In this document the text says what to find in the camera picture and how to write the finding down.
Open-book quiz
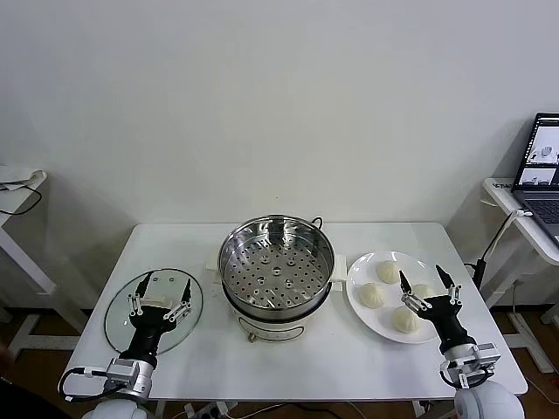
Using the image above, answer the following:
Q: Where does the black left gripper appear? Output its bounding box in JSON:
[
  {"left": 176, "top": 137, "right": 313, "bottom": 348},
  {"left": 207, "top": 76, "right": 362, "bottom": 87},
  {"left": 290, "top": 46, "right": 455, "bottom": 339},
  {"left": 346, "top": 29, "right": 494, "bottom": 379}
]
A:
[{"left": 125, "top": 272, "right": 194, "bottom": 367}]

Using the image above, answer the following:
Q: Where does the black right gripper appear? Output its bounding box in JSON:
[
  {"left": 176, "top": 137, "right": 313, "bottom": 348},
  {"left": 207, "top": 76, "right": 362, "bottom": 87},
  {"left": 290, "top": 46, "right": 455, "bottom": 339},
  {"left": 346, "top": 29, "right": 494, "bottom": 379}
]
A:
[{"left": 398, "top": 264, "right": 475, "bottom": 351}]

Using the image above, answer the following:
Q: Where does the white steamed baozi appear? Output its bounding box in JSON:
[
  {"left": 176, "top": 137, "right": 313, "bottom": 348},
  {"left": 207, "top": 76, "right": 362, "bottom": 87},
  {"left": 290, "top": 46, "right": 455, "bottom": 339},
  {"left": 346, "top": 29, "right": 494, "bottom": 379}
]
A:
[
  {"left": 358, "top": 282, "right": 389, "bottom": 309},
  {"left": 376, "top": 260, "right": 401, "bottom": 284},
  {"left": 390, "top": 305, "right": 424, "bottom": 337},
  {"left": 410, "top": 283, "right": 437, "bottom": 306}
]

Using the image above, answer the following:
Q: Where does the round glass pot lid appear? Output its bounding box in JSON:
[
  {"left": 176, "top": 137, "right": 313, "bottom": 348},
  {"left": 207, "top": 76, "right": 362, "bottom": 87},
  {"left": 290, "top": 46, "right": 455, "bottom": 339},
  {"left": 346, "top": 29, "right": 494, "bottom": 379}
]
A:
[{"left": 104, "top": 267, "right": 204, "bottom": 355}]

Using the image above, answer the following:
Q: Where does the perforated steel steamer basket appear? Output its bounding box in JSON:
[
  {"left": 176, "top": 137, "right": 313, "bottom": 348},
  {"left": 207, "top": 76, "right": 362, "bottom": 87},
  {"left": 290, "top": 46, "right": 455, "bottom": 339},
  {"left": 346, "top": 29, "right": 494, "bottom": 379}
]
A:
[{"left": 217, "top": 214, "right": 336, "bottom": 312}]

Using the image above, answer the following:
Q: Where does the black rod under side table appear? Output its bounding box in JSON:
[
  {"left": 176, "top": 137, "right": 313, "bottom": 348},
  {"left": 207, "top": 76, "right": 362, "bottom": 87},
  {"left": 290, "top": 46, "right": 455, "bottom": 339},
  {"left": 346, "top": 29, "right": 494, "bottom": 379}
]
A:
[{"left": 464, "top": 259, "right": 487, "bottom": 290}]

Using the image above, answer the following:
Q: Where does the round white plate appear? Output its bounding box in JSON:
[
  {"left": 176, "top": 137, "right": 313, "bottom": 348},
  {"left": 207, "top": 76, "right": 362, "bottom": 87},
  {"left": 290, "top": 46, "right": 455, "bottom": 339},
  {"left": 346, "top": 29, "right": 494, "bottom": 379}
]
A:
[{"left": 346, "top": 250, "right": 455, "bottom": 345}]

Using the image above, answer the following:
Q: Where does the white electric cooking pot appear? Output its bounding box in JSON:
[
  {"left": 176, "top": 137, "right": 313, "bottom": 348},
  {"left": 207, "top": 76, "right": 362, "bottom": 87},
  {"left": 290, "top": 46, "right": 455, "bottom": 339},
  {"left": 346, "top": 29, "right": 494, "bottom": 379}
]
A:
[{"left": 204, "top": 252, "right": 349, "bottom": 345}]

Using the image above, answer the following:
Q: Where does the white power strip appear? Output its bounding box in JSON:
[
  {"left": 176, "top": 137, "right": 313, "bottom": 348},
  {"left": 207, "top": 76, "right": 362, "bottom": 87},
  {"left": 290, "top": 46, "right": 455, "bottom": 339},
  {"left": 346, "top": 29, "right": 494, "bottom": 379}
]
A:
[{"left": 185, "top": 402, "right": 231, "bottom": 419}]

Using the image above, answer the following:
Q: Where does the white side table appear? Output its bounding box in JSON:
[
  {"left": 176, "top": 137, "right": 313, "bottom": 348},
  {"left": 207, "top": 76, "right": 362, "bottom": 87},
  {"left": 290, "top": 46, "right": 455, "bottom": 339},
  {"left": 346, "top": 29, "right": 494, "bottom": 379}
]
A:
[
  {"left": 482, "top": 176, "right": 559, "bottom": 374},
  {"left": 0, "top": 168, "right": 91, "bottom": 375}
]

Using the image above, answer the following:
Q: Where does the grey open laptop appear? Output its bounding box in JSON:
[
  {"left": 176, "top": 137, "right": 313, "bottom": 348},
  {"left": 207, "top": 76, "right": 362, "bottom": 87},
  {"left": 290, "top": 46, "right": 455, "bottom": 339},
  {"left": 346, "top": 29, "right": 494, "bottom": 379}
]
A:
[{"left": 511, "top": 112, "right": 559, "bottom": 245}]

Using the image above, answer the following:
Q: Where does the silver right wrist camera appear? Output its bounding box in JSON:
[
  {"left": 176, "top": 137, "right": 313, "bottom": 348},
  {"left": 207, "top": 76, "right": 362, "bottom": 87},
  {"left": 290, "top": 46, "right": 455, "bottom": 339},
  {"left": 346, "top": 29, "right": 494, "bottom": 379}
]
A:
[{"left": 473, "top": 343, "right": 501, "bottom": 372}]

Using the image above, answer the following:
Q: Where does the left camera cable with plug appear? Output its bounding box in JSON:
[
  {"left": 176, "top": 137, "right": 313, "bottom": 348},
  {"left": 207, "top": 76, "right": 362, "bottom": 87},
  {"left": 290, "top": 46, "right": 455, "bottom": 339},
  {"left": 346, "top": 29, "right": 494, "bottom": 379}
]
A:
[{"left": 58, "top": 367, "right": 111, "bottom": 403}]

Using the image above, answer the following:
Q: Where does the thin black cable loop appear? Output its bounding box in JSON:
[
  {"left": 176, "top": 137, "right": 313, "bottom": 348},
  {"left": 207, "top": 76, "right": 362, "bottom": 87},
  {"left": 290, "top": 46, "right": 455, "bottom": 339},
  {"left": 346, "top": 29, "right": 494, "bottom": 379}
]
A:
[{"left": 0, "top": 184, "right": 44, "bottom": 216}]

